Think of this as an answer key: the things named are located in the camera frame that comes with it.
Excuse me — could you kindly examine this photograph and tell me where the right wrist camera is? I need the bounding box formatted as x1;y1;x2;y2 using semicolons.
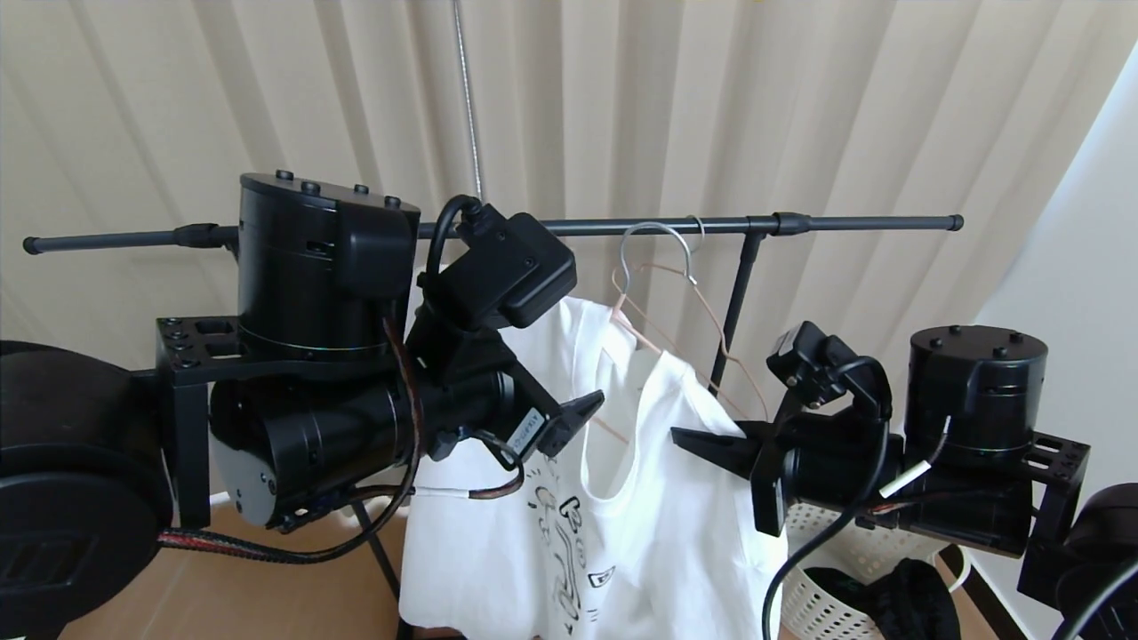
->
766;320;894;423

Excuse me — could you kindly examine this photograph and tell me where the beige curtain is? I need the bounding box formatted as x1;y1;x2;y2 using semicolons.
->
0;0;1138;512

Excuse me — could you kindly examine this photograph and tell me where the black garment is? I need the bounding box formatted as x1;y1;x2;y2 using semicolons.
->
805;558;961;640

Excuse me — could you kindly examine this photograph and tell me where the pink clothes hanger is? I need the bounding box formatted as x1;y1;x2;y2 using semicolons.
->
587;220;699;445
640;216;773;423

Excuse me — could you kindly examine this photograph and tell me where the white laundry basket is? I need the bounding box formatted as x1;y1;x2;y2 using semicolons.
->
781;502;970;640

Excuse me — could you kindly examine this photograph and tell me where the white printed t-shirt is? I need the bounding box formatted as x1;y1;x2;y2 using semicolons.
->
397;296;790;640

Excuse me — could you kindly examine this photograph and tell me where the black clothes rack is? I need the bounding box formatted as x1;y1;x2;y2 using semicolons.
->
22;212;966;640

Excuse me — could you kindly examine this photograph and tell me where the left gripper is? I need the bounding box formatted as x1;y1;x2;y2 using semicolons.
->
209;351;570;534

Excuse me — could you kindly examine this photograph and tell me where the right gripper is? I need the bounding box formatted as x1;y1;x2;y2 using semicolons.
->
751;413;1037;556

